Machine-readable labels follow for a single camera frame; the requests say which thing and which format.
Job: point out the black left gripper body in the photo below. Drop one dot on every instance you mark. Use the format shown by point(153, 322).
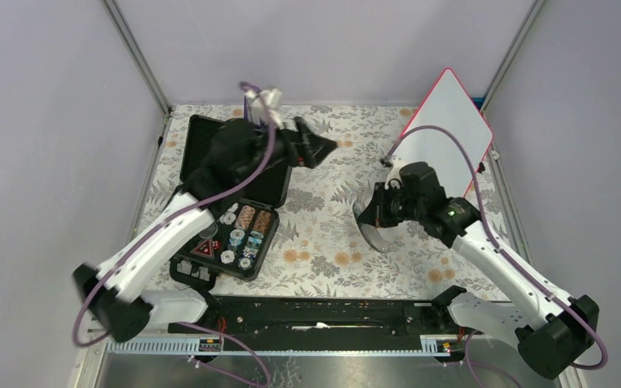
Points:
point(288, 150)

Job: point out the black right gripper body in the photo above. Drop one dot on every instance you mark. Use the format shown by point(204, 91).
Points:
point(404, 208)

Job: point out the grey round scrubber pad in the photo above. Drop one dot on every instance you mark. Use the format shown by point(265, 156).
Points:
point(369, 233)

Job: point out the pink framed whiteboard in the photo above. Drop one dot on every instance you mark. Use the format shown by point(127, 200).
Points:
point(447, 131)

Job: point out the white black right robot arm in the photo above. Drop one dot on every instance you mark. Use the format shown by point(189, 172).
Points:
point(547, 325)

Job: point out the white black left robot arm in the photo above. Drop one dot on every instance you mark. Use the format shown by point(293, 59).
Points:
point(229, 158)

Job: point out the purple metronome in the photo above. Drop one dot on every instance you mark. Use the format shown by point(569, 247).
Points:
point(249, 95)

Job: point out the floral table mat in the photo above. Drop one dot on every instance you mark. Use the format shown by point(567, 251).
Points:
point(318, 250)

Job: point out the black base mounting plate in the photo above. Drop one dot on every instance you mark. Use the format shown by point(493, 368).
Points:
point(285, 324)

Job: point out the black poker chip case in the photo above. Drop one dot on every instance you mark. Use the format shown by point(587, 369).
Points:
point(240, 237)

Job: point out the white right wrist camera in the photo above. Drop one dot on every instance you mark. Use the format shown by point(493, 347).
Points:
point(393, 179)

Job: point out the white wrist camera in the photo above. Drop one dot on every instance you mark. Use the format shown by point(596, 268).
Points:
point(264, 107)
point(393, 179)

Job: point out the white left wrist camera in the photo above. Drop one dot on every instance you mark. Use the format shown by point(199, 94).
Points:
point(264, 107)

